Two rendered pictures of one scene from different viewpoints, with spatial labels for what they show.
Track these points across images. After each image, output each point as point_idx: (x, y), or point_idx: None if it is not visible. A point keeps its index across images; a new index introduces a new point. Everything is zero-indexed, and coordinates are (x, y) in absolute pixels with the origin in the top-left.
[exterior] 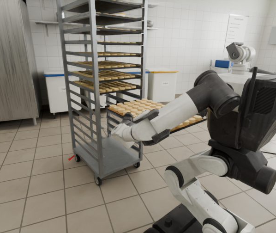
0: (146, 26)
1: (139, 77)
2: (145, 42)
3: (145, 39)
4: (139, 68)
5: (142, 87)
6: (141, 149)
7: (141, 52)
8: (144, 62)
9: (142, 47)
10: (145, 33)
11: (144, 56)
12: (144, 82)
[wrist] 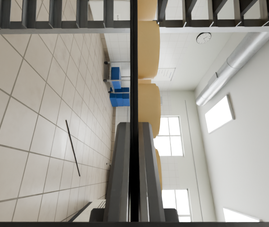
0: None
1: (187, 16)
2: (264, 29)
3: None
4: (213, 16)
5: (161, 28)
6: None
7: (245, 20)
8: (219, 30)
9: (257, 22)
10: None
11: (235, 29)
12: (172, 31)
